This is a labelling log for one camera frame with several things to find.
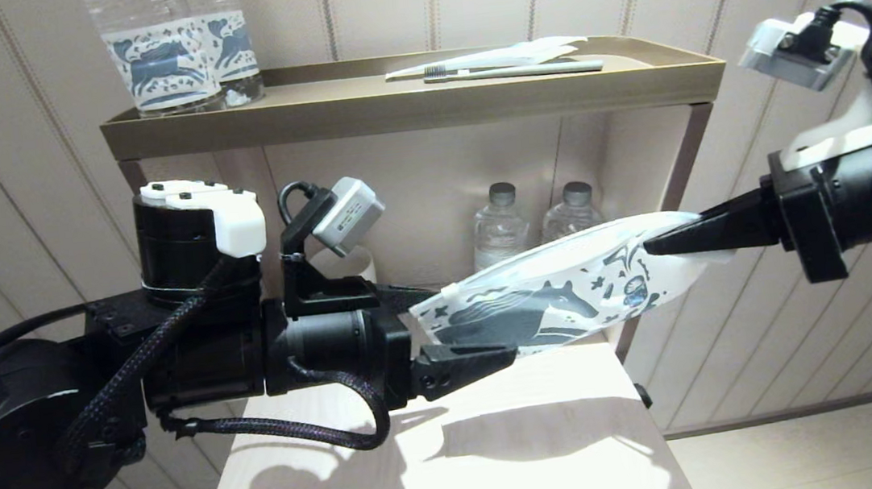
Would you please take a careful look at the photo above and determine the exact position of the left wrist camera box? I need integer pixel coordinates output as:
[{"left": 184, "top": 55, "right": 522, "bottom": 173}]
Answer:
[{"left": 308, "top": 173, "right": 390, "bottom": 259}]

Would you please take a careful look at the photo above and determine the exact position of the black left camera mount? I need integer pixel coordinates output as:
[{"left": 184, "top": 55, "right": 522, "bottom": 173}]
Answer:
[{"left": 272, "top": 183, "right": 379, "bottom": 319}]

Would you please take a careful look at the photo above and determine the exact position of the white blue horse-print bag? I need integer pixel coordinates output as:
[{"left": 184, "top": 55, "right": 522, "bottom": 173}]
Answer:
[{"left": 401, "top": 204, "right": 742, "bottom": 369}]

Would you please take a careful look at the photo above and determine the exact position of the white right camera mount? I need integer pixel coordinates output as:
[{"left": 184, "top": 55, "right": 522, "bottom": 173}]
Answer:
[{"left": 766, "top": 12, "right": 872, "bottom": 172}]

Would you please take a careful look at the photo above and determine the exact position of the grey toothbrush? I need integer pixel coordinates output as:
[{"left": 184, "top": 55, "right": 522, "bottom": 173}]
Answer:
[{"left": 424, "top": 49, "right": 605, "bottom": 90}]

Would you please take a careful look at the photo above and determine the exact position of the white paper wrapper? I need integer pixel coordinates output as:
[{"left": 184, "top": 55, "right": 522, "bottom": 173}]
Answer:
[{"left": 384, "top": 33, "right": 592, "bottom": 82}]

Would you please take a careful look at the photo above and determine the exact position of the braided left arm cable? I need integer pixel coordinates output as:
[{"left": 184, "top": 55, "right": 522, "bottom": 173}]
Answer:
[{"left": 43, "top": 243, "right": 393, "bottom": 483}]

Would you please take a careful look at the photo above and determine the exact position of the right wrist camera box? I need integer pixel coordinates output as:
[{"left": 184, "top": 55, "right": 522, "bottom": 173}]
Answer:
[{"left": 734, "top": 10, "right": 862, "bottom": 100}]

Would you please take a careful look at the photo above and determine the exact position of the large blue-label water bottle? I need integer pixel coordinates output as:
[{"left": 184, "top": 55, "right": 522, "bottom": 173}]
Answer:
[
  {"left": 184, "top": 0, "right": 266, "bottom": 110},
  {"left": 84, "top": 0, "right": 226, "bottom": 124}
]

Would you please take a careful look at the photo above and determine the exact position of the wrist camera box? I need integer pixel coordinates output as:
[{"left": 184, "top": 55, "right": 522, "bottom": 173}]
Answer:
[
  {"left": 734, "top": 10, "right": 862, "bottom": 100},
  {"left": 308, "top": 173, "right": 390, "bottom": 259}
]

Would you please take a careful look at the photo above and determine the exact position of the small clear water bottle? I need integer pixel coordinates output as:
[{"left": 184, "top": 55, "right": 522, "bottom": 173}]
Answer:
[
  {"left": 535, "top": 179, "right": 606, "bottom": 244},
  {"left": 466, "top": 180, "right": 534, "bottom": 274}
]

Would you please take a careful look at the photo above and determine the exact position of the beige open shelf cabinet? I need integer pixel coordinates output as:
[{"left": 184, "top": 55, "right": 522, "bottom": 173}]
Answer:
[{"left": 118, "top": 98, "right": 739, "bottom": 406}]

